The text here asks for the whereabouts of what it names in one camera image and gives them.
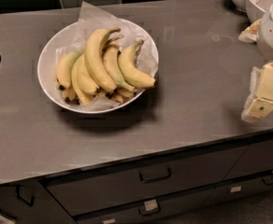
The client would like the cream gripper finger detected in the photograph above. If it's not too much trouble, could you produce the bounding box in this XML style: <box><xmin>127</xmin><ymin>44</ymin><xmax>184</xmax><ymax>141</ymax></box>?
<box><xmin>241</xmin><ymin>61</ymin><xmax>273</xmax><ymax>123</ymax></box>

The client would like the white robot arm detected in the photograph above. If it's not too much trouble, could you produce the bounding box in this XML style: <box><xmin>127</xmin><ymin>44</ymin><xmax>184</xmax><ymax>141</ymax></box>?
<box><xmin>238</xmin><ymin>4</ymin><xmax>273</xmax><ymax>122</ymax></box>

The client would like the banana peel near bowls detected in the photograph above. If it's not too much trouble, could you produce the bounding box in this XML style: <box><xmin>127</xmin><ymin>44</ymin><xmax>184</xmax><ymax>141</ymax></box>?
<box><xmin>238</xmin><ymin>20</ymin><xmax>261</xmax><ymax>43</ymax></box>

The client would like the white ceramic bowl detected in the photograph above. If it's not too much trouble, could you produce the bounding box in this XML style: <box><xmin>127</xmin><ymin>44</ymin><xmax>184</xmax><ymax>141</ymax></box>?
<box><xmin>37</xmin><ymin>17</ymin><xmax>159</xmax><ymax>114</ymax></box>

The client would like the tall center yellow banana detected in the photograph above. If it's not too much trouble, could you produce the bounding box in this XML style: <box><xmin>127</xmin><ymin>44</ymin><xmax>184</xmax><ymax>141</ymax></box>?
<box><xmin>84</xmin><ymin>28</ymin><xmax>121</xmax><ymax>93</ymax></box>

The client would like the yellow banana beside center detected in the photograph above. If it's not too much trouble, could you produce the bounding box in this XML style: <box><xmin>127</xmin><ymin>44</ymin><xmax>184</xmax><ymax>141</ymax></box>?
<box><xmin>77</xmin><ymin>55</ymin><xmax>100</xmax><ymax>95</ymax></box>

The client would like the lower left yellow banana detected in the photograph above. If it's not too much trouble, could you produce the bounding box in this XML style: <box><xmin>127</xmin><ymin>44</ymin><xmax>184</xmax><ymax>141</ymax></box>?
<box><xmin>71</xmin><ymin>60</ymin><xmax>94</xmax><ymax>105</ymax></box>

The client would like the left greenish yellow banana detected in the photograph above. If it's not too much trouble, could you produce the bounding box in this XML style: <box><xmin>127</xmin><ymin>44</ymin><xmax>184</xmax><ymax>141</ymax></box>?
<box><xmin>55</xmin><ymin>52</ymin><xmax>81</xmax><ymax>91</ymax></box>

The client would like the white paper liner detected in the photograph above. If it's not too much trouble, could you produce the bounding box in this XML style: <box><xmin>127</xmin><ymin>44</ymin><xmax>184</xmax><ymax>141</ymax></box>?
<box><xmin>54</xmin><ymin>3</ymin><xmax>158</xmax><ymax>114</ymax></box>

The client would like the upper drawer black handle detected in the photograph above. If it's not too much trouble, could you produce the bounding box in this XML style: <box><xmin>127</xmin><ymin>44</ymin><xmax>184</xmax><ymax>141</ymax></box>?
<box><xmin>138</xmin><ymin>167</ymin><xmax>172</xmax><ymax>184</ymax></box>

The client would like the lower drawer black handle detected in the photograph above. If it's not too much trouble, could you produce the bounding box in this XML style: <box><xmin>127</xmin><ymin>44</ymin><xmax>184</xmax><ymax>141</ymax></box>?
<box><xmin>138</xmin><ymin>200</ymin><xmax>161</xmax><ymax>217</ymax></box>

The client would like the left cabinet black handle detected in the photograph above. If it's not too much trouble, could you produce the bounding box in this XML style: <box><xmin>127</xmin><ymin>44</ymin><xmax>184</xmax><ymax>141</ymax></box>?
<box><xmin>15</xmin><ymin>185</ymin><xmax>35</xmax><ymax>207</ymax></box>

